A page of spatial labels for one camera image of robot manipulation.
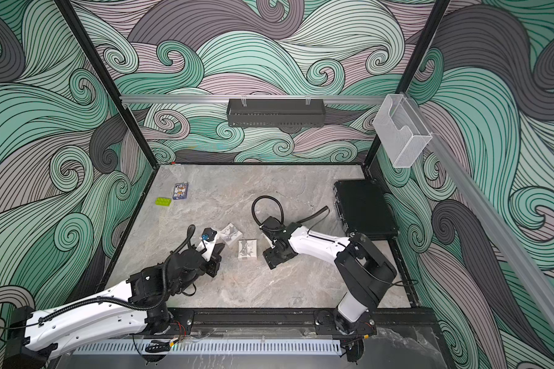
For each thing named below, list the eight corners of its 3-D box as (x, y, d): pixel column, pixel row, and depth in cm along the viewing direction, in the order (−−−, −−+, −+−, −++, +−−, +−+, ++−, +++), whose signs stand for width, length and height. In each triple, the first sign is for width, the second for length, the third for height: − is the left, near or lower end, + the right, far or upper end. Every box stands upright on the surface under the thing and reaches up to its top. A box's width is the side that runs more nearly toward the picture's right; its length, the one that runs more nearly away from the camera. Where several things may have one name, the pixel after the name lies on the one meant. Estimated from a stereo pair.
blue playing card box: (173, 199, 108) (171, 197, 107) (176, 185, 114) (174, 183, 112) (186, 198, 109) (185, 196, 107) (189, 184, 114) (187, 182, 113)
